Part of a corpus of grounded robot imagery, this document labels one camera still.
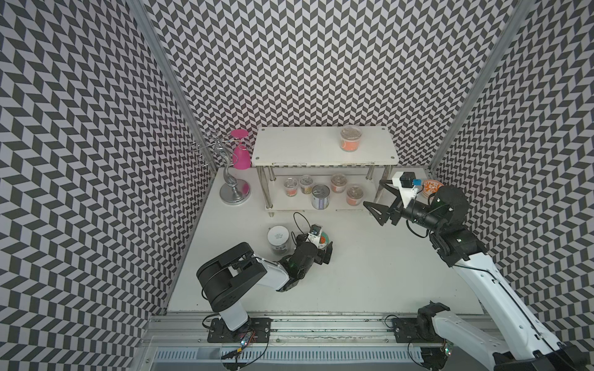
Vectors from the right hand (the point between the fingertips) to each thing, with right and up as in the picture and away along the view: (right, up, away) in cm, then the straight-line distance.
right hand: (373, 196), depth 67 cm
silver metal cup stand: (-55, +1, +43) cm, 69 cm away
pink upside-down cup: (-49, +15, +34) cm, 61 cm away
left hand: (-14, -18, +23) cm, 33 cm away
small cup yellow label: (-20, +5, +32) cm, 38 cm away
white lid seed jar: (-30, -16, +17) cm, 38 cm away
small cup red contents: (-26, +4, +29) cm, 40 cm away
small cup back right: (-6, +4, +31) cm, 32 cm away
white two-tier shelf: (-11, +13, +57) cm, 59 cm away
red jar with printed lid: (-13, -17, +18) cm, 28 cm away
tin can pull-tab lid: (-14, -1, +24) cm, 28 cm away
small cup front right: (0, -1, +27) cm, 27 cm away
